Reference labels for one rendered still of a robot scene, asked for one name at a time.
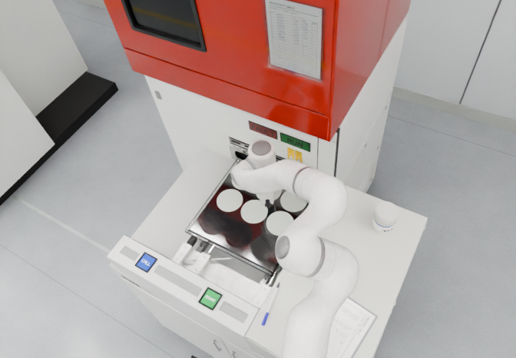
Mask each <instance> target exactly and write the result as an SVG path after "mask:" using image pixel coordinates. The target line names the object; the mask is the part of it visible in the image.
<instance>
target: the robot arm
mask: <svg viewBox="0 0 516 358"><path fill-rule="evenodd" d="M248 154H249V155H248V157H247V158H246V159H245V160H243V161H241V162H240V163H239V164H237V165H235V166H234V167H233V168H232V170H231V172H230V175H231V177H232V180H233V182H234V183H235V184H236V185H237V186H239V187H241V188H242V189H244V190H245V191H248V192H250V193H252V194H259V195H260V204H261V205H265V207H266V208H270V207H272V206H273V203H274V191H279V190H282V189H285V190H286V191H289V192H290V193H291V194H294V195H295V196H297V197H299V198H300V199H302V200H304V201H306V202H307V203H309V205H308V207H307V208H306V209H305V210H304V211H303V213H302V214H300V215H299V216H298V217H297V218H296V219H295V220H294V221H293V222H292V223H291V224H289V225H288V226H287V227H286V228H285V229H284V230H283V231H282V232H281V234H280V235H279V236H278V238H277V240H276V248H275V252H276V259H277V261H278V263H279V265H280V266H281V267H282V268H283V269H284V270H286V271H288V272H290V273H293V274H295V275H298V276H301V277H305V278H309V279H311V280H313V281H314V285H313V289H312V290H311V292H310V293H309V295H308V296H307V297H306V298H304V299H303V300H301V301H300V302H299V303H298V304H297V305H295V306H294V308H292V309H291V311H290V312H289V316H288V318H287V321H286V329H285V333H284V338H283V348H282V358H326V355H327V350H328V345H329V335H330V330H331V326H332V322H333V319H334V317H335V315H336V313H337V311H338V309H339V308H340V307H341V306H342V304H343V303H344V302H345V301H346V299H347V298H348V297H349V296H350V294H351V293H352V292H353V291H354V289H355V287H356V284H357V281H358V278H359V264H358V261H357V259H356V256H355V255H354V254H353V253H352V252H351V251H350V250H349V249H347V248H346V247H344V246H342V245H340V244H337V243H335V242H332V241H330V240H327V239H324V238H322V237H318V235H319V233H320V232H321V231H322V230H325V229H326V228H329V227H331V226H334V225H336V224H337V223H339V222H340V221H341V219H343V218H344V216H345V214H346V211H347V207H348V192H347V189H346V186H345V185H344V183H343V182H341V180H339V179H338V178H336V177H333V176H332V175H330V174H327V173H325V172H322V171H320V170H317V169H315V168H313V167H310V166H308V165H305V164H302V163H300V162H298V161H294V160H291V159H285V160H281V161H277V162H276V152H275V147H274V145H273V143H272V142H271V141H269V140H267V139H259V140H255V141H254V142H252V143H251V144H250V146H249V148H248Z"/></svg>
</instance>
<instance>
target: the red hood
mask: <svg viewBox="0 0 516 358"><path fill-rule="evenodd" d="M104 3H105V6H106V8H107V11H108V13H109V15H110V17H111V20H112V22H113V24H114V27H115V29H116V32H117V35H118V37H119V39H120V41H121V44H122V46H123V48H124V51H125V53H126V56H127V58H128V61H129V62H130V65H131V67H132V70H133V71H136V72H137V73H140V74H143V75H146V76H148V77H151V78H155V79H157V80H159V81H163V82H165V83H168V84H170V85H174V86H176V87H179V88H182V89H184V90H187V91H191V92H193V93H195V94H199V95H201V96H204V97H206V98H210V99H212V100H215V101H218V102H220V103H223V104H227V105H229V106H231V107H234V108H237V109H240V110H242V111H246V112H248V113H251V114H254V115H256V116H259V117H261V118H265V119H267V120H270V121H273V122H276V123H278V124H282V125H284V126H287V127H289V128H292V129H295V130H297V131H301V132H303V133H306V134H309V135H312V136H314V137H317V138H320V139H323V140H325V141H328V142H330V141H331V140H332V138H333V136H334V134H335V133H336V131H337V130H338V128H339V126H340V125H341V123H342V121H343V119H344V118H345V116H346V115H347V113H348V111H349V109H350V108H351V107H352V104H353V103H354V101H355V100H356V98H357V96H358V95H359V92H360V91H361V90H362V88H363V86H364V84H365V83H366V81H367V80H368V78H369V76H370V75H371V73H372V71H373V69H374V68H375V66H376V65H377V63H378V61H379V59H380V58H381V57H382V54H383V53H384V51H385V50H386V48H387V46H388V45H389V42H390V41H391V40H392V38H393V36H394V34H395V33H396V31H397V30H398V28H399V26H400V25H401V23H402V21H403V19H404V18H405V16H406V15H407V13H408V11H409V7H410V3H411V0H104Z"/></svg>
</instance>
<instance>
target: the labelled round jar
mask: <svg viewBox="0 0 516 358"><path fill-rule="evenodd" d="M398 215H399V210H398V208H397V207H396V206H395V205H394V204H393V203H391V202H388V201H384V202H381V203H379V204H378V205H377V206H376V209H375V214H374V217H373V221H372V226H373V228H374V230H375V231H376V232H378V233H380V234H389V233H391V232H392V231H393V229H394V226H395V222H396V220H397V217H398Z"/></svg>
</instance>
